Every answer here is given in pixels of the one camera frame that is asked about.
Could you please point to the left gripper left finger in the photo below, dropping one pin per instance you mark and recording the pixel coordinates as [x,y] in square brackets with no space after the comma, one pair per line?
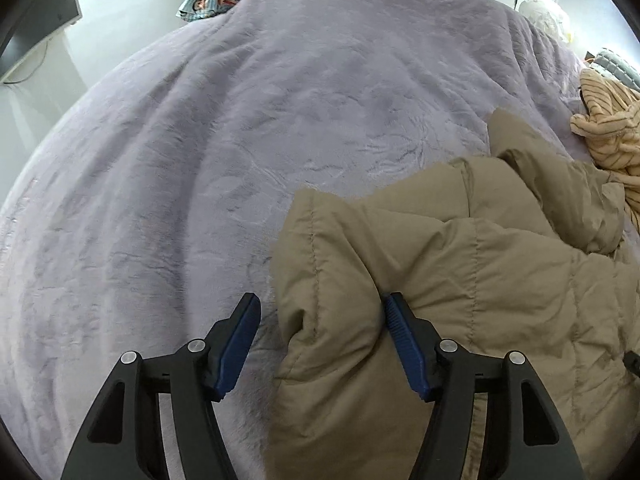
[122,434]

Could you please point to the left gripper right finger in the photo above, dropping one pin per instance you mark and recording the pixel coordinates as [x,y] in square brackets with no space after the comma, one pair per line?
[523,437]

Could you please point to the olive quilted puffer jacket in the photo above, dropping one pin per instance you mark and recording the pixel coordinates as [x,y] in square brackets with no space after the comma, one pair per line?
[519,249]

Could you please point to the lavender fleece bed blanket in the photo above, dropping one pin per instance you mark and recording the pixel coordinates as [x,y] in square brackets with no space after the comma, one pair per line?
[157,201]

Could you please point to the cream striped bundled garment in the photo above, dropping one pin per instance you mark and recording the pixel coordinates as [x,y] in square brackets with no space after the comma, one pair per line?
[610,127]

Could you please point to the white floral pillow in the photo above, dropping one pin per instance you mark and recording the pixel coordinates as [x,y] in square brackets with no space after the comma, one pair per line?
[548,17]

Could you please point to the wall-mounted dark monitor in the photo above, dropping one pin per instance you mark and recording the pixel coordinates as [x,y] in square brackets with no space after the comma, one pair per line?
[43,20]

